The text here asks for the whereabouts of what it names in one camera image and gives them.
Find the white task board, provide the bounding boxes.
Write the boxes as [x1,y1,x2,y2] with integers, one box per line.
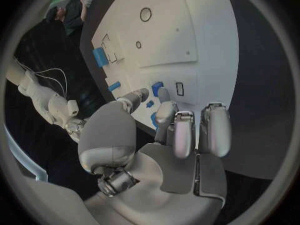
[90,0,240,149]

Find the blue short cylinder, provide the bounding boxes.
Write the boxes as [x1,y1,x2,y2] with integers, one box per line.
[107,81,122,93]

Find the blue part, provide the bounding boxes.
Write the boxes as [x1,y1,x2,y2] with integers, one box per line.
[150,112,161,131]

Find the blue square plug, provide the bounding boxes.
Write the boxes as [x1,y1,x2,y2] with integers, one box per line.
[150,81,165,98]

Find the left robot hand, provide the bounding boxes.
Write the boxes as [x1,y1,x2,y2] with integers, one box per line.
[77,87,233,225]

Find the white cable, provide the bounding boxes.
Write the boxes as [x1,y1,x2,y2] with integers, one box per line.
[15,58,62,96]
[34,67,70,101]

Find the large blue block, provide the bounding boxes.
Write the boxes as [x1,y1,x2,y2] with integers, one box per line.
[91,47,110,69]

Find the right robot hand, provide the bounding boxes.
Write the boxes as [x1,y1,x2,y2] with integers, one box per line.
[53,116,90,144]

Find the person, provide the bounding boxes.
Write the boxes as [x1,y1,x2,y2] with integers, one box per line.
[43,0,101,37]

